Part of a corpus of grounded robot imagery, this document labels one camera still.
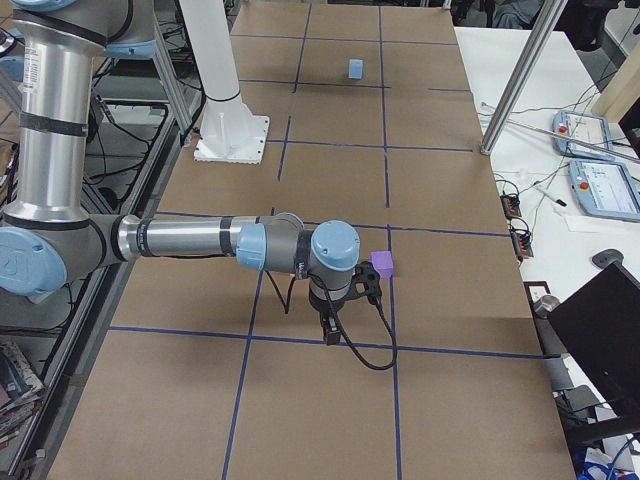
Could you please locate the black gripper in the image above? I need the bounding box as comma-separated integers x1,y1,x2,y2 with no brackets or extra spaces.
309,277,349,346

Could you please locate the light blue foam block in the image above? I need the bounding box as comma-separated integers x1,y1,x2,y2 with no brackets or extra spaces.
347,58,364,80

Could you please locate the silver and grey robot arm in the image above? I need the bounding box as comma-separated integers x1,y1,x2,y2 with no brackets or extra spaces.
1,1,360,345

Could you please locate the purple block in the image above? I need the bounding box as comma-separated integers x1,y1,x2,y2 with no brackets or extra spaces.
370,250,395,279

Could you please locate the lower orange connector box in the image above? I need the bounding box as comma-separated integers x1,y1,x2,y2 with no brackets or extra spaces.
510,229,534,260

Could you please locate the orange connector box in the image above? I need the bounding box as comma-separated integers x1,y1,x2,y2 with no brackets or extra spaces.
500,194,521,219
510,229,534,260

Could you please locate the silver metal cylinder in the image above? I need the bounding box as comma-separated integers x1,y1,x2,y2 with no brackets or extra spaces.
532,294,561,319

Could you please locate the upper orange connector box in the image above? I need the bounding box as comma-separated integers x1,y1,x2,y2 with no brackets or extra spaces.
500,194,521,219

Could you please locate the black marker pen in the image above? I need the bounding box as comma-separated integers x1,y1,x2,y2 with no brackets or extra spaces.
536,186,567,207

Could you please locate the black monitor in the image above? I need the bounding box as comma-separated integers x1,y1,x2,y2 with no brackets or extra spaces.
549,262,639,415

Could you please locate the lower teach pendant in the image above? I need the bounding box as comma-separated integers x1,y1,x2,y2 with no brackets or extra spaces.
568,159,639,222

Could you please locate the teach pendant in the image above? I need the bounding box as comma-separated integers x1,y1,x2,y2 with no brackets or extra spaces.
568,159,639,222
552,110,614,161

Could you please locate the upper teach pendant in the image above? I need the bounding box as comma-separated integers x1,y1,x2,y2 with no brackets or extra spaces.
552,110,614,161

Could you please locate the stack of magazines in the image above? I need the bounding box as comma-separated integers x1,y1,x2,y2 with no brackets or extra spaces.
1,337,45,449

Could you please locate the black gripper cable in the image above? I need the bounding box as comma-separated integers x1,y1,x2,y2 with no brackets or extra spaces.
267,269,399,372

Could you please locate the white pillar with base plate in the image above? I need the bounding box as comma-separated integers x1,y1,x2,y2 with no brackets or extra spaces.
179,0,270,164

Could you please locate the aluminium frame post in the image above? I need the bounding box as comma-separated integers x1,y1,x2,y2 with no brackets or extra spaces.
480,0,568,155

